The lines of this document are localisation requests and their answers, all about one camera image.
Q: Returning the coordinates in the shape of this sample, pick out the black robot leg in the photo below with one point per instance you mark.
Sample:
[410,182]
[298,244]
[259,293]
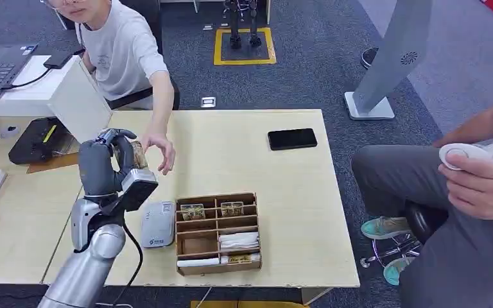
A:
[253,25]
[234,25]

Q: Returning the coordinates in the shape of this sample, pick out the grey stand white base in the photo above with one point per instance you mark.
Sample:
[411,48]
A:
[391,55]

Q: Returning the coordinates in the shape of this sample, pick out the black smartphone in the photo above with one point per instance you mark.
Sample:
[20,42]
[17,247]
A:
[292,139]

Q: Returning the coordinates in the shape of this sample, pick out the white round handheld device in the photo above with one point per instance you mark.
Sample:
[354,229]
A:
[463,148]

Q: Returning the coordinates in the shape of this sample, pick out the brown cardboard sheet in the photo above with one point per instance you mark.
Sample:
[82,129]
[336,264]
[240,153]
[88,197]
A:
[51,165]

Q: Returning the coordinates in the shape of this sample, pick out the white card stack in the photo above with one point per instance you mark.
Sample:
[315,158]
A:
[239,240]

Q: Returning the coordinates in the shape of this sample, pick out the black round floor object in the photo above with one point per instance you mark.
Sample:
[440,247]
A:
[367,57]

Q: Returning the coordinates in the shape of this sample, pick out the white table leg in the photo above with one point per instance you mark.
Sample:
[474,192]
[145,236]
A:
[195,6]
[268,12]

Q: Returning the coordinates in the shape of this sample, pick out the white grey card reader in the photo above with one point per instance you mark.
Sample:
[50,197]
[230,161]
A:
[158,225]

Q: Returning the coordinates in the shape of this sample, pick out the yellow floor tape square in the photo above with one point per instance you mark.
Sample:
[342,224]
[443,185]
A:
[244,62]

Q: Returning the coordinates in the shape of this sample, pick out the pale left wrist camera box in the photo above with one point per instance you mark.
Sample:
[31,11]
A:
[138,189]

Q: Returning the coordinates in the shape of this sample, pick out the white desk riser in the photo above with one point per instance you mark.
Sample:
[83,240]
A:
[78,100]

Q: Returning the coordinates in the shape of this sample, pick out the person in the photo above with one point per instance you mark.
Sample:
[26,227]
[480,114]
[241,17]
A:
[399,178]
[119,51]

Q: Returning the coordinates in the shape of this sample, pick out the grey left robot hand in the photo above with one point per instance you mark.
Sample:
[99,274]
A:
[97,165]

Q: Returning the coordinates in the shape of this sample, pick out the wooden card box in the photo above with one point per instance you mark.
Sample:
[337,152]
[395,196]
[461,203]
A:
[197,245]

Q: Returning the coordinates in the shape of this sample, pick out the black power adapter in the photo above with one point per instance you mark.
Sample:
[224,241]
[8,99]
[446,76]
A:
[58,59]

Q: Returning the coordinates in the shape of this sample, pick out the black device yellow stripe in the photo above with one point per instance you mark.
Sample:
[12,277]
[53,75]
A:
[34,142]

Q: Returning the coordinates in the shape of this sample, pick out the silver floor socket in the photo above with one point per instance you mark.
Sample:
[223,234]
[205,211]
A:
[208,102]
[207,27]

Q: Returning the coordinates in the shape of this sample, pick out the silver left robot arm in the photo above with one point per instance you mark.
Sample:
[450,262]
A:
[87,259]

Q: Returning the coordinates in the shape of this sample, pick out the small white round gadget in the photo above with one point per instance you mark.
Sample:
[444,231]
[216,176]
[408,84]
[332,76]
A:
[9,131]

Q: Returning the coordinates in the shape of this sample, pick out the person's left hand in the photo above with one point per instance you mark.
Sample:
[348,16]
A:
[484,187]
[161,142]

